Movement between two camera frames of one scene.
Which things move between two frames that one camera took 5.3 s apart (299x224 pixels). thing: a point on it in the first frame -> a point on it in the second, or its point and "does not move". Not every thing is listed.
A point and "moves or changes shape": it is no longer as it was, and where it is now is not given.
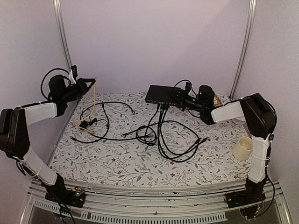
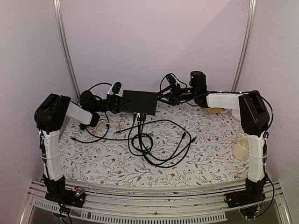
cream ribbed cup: x=242 y=150 does not move
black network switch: x=161 y=94 moves or changes shape
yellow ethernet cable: x=75 y=123 -> x=118 y=126
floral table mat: x=121 y=136 does not move
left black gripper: x=83 y=86 -> x=114 y=102
